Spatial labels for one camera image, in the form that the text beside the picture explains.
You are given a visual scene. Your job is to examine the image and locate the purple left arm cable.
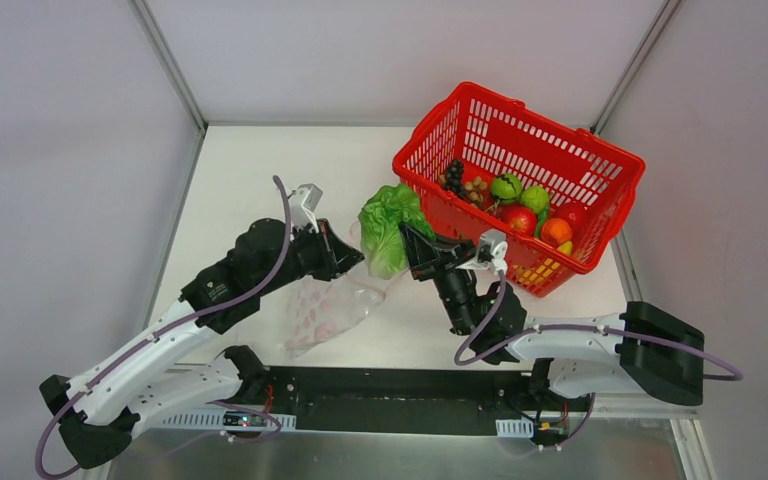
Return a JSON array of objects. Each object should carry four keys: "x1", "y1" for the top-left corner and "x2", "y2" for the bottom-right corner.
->
[{"x1": 34, "y1": 174, "x2": 293, "y2": 480}]

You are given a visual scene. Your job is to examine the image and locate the clear zip top bag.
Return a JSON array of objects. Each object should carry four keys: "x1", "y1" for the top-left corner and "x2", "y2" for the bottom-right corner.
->
[{"x1": 279, "y1": 218, "x2": 392, "y2": 359}]

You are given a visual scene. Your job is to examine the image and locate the light green round fruit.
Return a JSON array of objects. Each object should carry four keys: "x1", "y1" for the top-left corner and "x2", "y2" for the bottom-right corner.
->
[{"x1": 518, "y1": 184, "x2": 550, "y2": 215}]

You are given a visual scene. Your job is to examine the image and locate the red plastic basket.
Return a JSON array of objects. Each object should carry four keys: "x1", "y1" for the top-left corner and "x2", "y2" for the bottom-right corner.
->
[{"x1": 392, "y1": 82, "x2": 646, "y2": 297}]

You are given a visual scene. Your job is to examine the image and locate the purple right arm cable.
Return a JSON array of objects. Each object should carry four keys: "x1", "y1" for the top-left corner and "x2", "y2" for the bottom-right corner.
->
[{"x1": 453, "y1": 268, "x2": 744, "y2": 384}]

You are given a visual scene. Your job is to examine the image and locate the dark grape bunch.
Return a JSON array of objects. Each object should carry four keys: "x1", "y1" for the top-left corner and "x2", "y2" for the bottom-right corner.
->
[{"x1": 442, "y1": 159, "x2": 466, "y2": 198}]

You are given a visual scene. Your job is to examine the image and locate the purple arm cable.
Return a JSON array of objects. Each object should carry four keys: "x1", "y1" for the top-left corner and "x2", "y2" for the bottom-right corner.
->
[
  {"x1": 453, "y1": 268, "x2": 744, "y2": 384},
  {"x1": 34, "y1": 174, "x2": 293, "y2": 480}
]

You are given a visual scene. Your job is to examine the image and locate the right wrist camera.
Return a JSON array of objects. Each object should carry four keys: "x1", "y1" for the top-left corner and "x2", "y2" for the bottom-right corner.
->
[{"x1": 458, "y1": 229, "x2": 508, "y2": 275}]

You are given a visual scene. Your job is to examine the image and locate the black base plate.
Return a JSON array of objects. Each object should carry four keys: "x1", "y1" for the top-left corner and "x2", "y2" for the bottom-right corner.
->
[{"x1": 201, "y1": 365, "x2": 594, "y2": 439}]

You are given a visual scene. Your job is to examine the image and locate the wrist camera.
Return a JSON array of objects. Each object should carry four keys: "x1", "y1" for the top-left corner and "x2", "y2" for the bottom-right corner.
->
[
  {"x1": 288, "y1": 183, "x2": 323, "y2": 232},
  {"x1": 458, "y1": 229, "x2": 508, "y2": 275}
]

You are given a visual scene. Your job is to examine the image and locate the green mangosteen fruit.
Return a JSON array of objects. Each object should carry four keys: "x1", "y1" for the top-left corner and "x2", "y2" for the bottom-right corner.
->
[{"x1": 489, "y1": 173, "x2": 523, "y2": 205}]

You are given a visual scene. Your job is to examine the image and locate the red apple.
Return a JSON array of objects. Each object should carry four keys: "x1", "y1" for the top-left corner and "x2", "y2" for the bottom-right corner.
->
[
  {"x1": 552, "y1": 201, "x2": 588, "y2": 233},
  {"x1": 499, "y1": 205, "x2": 538, "y2": 237}
]

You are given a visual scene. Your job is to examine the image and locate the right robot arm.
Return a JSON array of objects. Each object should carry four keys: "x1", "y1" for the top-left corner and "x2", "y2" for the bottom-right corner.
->
[{"x1": 399, "y1": 222, "x2": 705, "y2": 410}]

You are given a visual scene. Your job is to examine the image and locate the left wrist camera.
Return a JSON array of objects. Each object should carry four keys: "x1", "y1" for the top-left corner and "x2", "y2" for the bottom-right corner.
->
[{"x1": 288, "y1": 183, "x2": 323, "y2": 232}]

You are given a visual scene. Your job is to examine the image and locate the yellow fruit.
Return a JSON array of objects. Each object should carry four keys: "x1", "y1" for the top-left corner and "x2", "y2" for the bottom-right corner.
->
[{"x1": 557, "y1": 241, "x2": 574, "y2": 256}]

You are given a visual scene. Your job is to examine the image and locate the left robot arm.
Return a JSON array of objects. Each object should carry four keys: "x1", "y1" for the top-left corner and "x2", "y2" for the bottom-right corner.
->
[{"x1": 39, "y1": 218, "x2": 364, "y2": 470}]

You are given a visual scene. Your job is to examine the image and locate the orange fruit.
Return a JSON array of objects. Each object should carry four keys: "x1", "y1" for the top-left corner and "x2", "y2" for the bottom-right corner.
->
[{"x1": 539, "y1": 218, "x2": 573, "y2": 248}]

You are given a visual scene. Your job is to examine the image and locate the green lettuce leaf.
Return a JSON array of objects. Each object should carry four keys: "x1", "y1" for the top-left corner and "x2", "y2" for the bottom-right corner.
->
[{"x1": 358, "y1": 184, "x2": 435, "y2": 280}]

